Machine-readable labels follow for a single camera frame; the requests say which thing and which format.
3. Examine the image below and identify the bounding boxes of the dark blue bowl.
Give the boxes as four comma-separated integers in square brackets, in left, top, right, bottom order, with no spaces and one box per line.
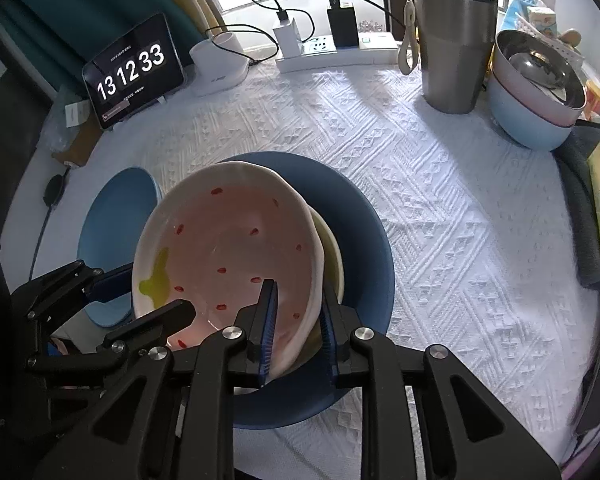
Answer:
[215,151,396,430]

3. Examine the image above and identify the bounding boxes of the black charger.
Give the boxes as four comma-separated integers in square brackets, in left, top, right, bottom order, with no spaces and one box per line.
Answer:
[326,2,361,48]

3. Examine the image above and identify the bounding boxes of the white desk lamp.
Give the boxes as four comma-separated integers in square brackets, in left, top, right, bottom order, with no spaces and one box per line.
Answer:
[189,32,251,97]

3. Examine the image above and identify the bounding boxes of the cream bowl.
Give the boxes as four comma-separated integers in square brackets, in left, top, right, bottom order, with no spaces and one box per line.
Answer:
[300,210,345,367]

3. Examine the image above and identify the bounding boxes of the small white box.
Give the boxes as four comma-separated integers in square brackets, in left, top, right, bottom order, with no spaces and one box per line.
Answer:
[62,101,89,129]

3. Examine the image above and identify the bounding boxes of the steel bowl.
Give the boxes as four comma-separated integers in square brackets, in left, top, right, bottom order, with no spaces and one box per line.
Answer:
[495,29,587,110]

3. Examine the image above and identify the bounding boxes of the plain pink bowl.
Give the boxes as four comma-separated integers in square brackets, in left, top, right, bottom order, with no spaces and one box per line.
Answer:
[490,60,581,128]

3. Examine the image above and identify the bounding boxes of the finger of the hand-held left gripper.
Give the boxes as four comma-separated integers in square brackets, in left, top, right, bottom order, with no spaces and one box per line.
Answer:
[74,260,136,311]
[99,299,197,362]

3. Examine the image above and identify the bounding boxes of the light blue plate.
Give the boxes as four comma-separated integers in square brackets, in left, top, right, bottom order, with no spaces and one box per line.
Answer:
[84,300,133,330]

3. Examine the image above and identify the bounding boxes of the clear plastic bag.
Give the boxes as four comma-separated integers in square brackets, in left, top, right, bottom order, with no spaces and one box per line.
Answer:
[37,85,88,153]

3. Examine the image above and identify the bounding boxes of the teal curtain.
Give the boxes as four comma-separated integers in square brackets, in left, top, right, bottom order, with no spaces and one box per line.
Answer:
[5,0,206,86]

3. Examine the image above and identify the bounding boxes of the steel tumbler with black lid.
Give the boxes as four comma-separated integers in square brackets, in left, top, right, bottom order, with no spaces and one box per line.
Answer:
[404,0,499,115]

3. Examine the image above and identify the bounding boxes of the white plastic basket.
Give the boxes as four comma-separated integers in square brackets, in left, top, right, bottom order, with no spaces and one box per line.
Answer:
[502,2,583,58]

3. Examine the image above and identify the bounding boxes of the tablet showing clock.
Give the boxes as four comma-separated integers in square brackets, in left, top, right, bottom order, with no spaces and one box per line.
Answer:
[81,12,186,131]

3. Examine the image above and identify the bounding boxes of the white power strip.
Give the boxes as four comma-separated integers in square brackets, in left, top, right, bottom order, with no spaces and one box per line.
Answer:
[275,34,401,73]

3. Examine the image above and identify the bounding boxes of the colourful printed carton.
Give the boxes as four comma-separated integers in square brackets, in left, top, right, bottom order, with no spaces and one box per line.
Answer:
[525,6,558,36]

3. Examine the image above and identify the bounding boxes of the grey folded cloth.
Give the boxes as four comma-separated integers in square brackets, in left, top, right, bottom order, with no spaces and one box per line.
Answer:
[552,127,600,291]

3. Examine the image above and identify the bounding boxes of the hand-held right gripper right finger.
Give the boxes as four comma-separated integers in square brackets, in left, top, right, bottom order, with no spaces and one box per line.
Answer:
[320,290,563,480]

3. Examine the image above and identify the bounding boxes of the large blue plate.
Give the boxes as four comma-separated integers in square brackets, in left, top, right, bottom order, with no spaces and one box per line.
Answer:
[76,166,164,311]

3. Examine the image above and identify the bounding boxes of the cardboard box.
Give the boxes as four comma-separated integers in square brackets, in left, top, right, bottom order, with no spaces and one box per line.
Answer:
[37,110,103,167]

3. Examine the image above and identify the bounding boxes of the white textured tablecloth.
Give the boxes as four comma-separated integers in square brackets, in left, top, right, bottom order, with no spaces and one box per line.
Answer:
[10,57,600,466]

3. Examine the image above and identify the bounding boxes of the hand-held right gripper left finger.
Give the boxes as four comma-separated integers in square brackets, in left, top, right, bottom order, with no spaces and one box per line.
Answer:
[35,279,279,480]

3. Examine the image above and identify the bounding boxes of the pink strawberry pattern bowl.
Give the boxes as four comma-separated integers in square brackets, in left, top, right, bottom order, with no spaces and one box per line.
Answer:
[131,160,326,381]

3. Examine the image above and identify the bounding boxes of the white charger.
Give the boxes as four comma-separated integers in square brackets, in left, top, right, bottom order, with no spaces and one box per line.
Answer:
[272,10,306,58]

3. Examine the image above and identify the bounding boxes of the light blue bowl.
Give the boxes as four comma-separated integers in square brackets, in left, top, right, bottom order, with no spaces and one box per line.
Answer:
[487,80,578,152]

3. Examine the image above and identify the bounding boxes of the black round pouch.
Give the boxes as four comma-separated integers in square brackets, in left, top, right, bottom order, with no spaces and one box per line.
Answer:
[42,174,67,207]

